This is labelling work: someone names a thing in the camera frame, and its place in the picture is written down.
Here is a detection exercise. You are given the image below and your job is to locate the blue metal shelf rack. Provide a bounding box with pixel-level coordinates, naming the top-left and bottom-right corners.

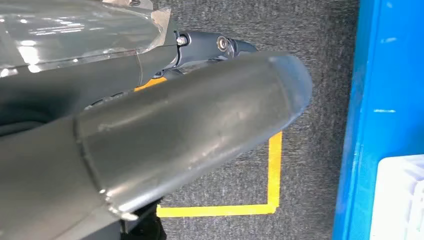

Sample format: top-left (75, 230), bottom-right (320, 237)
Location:
top-left (332, 0), bottom-right (424, 240)

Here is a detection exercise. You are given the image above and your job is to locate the yellow floor tape square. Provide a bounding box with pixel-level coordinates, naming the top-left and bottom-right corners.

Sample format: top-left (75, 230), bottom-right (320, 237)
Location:
top-left (134, 76), bottom-right (283, 219)

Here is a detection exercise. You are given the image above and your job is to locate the white ribbed plastic bin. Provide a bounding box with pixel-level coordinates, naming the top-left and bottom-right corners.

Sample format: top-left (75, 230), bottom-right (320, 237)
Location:
top-left (369, 153), bottom-right (424, 240)

